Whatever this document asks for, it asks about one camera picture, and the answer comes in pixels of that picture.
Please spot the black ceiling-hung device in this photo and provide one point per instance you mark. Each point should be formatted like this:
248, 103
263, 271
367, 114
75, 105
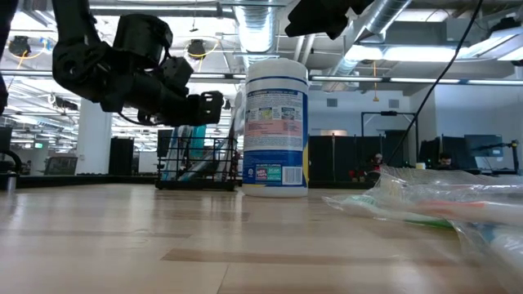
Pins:
196, 49
18, 45

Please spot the green exit sign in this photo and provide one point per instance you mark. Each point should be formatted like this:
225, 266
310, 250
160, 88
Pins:
38, 145

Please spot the black desk monitor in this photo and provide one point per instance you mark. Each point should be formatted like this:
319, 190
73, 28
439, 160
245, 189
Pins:
429, 151

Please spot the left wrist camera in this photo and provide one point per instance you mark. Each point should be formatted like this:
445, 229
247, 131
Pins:
176, 71

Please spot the black door frame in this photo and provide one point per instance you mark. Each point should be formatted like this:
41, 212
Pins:
390, 113

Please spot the silver spiral air duct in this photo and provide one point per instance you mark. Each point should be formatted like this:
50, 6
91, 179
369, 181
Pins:
384, 20

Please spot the grey metal post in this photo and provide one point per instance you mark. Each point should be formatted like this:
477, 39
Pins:
8, 181

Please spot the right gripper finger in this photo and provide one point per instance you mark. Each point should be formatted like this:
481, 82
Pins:
314, 20

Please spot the white pillar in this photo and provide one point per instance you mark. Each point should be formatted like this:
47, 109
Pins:
94, 143

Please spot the black aluminium table frame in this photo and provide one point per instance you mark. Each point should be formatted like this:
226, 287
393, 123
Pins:
81, 180

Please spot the long ceiling light strip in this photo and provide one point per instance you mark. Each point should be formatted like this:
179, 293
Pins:
24, 74
347, 79

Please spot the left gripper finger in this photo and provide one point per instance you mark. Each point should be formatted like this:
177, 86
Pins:
212, 107

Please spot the person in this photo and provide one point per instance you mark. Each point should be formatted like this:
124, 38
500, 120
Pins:
367, 169
445, 160

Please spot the black cabinet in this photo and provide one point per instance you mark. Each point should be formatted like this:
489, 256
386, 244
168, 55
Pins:
121, 157

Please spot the silver round air duct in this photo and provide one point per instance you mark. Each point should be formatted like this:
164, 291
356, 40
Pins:
256, 24

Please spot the white wipes canister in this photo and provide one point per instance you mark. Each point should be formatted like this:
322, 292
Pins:
275, 122

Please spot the black partition wall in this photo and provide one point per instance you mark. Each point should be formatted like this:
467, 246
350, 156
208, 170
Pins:
343, 159

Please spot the blue desk monitor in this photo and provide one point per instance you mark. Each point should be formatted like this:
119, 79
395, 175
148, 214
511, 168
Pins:
484, 145

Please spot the orange wrapped toothbrush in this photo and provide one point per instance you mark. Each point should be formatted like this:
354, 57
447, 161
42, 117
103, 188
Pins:
449, 209

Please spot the black screen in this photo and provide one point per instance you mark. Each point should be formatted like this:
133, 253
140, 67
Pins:
165, 141

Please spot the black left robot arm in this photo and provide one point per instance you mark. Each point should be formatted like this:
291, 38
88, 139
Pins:
81, 69

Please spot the blue wrapped toothbrush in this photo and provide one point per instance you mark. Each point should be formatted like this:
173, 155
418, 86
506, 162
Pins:
504, 249

